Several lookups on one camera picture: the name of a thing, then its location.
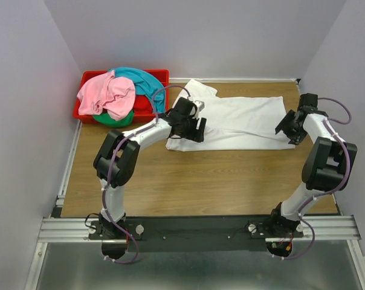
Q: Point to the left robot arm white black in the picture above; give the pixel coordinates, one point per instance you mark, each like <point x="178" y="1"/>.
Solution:
<point x="116" y="159"/>

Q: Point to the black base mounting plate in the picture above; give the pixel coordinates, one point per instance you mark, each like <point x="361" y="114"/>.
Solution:
<point x="192" y="234"/>

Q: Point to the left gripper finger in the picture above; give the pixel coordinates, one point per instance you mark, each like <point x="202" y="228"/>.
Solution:
<point x="194" y="124"/>
<point x="198" y="135"/>

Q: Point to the pink t shirt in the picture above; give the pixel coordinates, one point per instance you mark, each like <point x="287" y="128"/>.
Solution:
<point x="105" y="93"/>

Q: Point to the red t shirt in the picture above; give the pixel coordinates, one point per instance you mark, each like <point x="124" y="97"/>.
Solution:
<point x="142" y="105"/>

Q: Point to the teal t shirt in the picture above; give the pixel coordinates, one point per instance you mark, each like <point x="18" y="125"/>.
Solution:
<point x="145" y="84"/>

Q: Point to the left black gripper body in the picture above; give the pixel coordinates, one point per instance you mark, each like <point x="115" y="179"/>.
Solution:
<point x="194" y="130"/>

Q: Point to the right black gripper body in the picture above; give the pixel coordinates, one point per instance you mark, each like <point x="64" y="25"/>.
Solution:
<point x="290" y="126"/>

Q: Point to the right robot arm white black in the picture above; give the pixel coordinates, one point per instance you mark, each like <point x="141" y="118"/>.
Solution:
<point x="326" y="169"/>

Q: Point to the white t shirt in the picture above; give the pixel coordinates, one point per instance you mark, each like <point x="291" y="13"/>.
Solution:
<point x="234" y="123"/>

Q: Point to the aluminium frame rail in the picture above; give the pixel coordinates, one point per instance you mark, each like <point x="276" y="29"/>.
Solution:
<point x="169" y="183"/>

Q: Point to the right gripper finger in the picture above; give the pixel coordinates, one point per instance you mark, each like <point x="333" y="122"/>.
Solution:
<point x="281" y="126"/>
<point x="288" y="118"/>

